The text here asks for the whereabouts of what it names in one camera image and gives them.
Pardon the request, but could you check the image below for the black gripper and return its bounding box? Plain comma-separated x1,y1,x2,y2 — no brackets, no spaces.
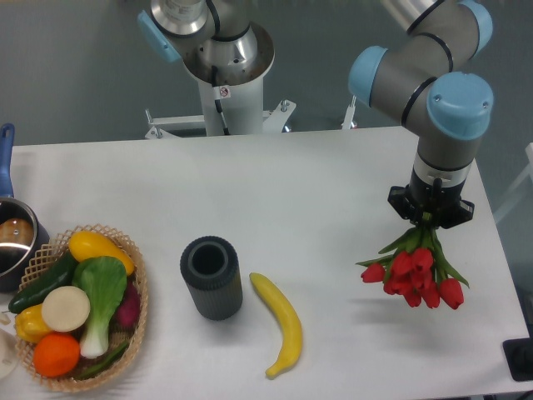
387,177,475,229

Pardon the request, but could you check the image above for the red tulip bouquet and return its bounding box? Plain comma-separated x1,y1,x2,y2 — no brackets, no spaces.
356,212,469,310

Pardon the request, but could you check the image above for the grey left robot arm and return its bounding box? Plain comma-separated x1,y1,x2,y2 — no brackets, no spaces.
137,1,275,86

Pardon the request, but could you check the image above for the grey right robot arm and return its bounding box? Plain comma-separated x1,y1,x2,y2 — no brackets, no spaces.
348,1,494,228

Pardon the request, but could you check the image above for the dark grey ribbed vase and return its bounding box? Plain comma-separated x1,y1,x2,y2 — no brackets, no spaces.
180,236,243,321

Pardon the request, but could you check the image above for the black device at table edge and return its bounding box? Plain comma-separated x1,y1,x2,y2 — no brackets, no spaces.
502,337,533,382

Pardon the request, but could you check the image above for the yellow banana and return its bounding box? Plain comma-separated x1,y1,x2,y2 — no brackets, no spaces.
249,272,303,379

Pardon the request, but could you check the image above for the purple sweet potato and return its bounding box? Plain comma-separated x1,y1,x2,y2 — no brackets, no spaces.
114,281,141,328

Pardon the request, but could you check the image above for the green bok choy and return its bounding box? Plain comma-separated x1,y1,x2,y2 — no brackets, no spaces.
72,256,127,359

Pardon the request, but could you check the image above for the yellow squash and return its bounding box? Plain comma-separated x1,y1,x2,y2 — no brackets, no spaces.
68,231,135,276

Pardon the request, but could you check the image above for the green chili pepper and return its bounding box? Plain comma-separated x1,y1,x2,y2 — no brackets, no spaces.
74,341,129,380

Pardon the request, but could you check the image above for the green cucumber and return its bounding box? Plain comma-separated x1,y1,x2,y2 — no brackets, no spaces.
8,250,78,314

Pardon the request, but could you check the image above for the white round radish slice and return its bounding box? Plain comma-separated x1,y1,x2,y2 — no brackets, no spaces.
42,286,91,333

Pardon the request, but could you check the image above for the woven wicker basket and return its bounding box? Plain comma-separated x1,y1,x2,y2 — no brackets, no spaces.
16,224,148,393

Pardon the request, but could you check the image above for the orange fruit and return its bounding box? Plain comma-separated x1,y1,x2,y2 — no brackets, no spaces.
32,332,80,378

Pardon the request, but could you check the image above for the yellow bell pepper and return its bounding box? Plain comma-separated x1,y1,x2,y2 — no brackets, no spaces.
15,304,52,343

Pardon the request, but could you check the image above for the white garlic clove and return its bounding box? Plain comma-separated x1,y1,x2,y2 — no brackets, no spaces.
0,312,11,326

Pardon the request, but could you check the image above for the white frame at right edge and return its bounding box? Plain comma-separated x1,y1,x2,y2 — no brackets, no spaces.
493,142,532,224

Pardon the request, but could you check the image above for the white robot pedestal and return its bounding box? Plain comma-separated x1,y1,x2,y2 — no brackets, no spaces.
145,77,296,139

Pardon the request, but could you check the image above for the blue handled saucepan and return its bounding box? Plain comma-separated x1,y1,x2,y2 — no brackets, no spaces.
1,123,49,293

